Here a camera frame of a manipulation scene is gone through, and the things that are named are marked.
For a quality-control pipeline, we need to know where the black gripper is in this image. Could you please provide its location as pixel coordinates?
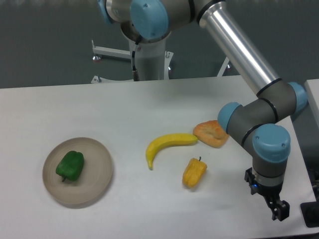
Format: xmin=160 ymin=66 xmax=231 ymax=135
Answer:
xmin=244 ymin=167 xmax=290 ymax=222

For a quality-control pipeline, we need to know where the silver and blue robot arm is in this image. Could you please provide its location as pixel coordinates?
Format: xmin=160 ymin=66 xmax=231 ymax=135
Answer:
xmin=97 ymin=0 xmax=307 ymax=221

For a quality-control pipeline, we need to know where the yellow bell pepper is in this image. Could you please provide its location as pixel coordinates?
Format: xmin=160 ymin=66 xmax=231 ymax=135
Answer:
xmin=182 ymin=157 xmax=207 ymax=188

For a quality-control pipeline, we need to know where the beige round plate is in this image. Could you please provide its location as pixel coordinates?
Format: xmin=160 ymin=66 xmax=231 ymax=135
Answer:
xmin=42 ymin=137 xmax=113 ymax=209

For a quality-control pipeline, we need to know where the green bell pepper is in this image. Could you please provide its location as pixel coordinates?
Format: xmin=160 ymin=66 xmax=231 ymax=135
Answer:
xmin=55 ymin=151 xmax=84 ymax=182

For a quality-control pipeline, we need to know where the black device at right edge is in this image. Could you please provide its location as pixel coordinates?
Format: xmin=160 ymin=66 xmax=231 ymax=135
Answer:
xmin=300 ymin=202 xmax=319 ymax=228

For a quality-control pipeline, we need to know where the orange bread pastry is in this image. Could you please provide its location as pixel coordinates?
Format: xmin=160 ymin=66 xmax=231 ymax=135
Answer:
xmin=192 ymin=120 xmax=229 ymax=148

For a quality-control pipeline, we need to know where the yellow banana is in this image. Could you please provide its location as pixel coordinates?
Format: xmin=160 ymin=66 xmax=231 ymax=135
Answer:
xmin=145 ymin=133 xmax=198 ymax=170

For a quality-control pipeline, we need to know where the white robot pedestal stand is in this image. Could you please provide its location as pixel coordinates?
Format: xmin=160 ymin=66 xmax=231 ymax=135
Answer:
xmin=90 ymin=22 xmax=235 ymax=84

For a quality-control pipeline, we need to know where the black cable on pedestal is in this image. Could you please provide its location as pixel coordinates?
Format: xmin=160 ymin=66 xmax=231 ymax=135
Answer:
xmin=131 ymin=34 xmax=143 ymax=82

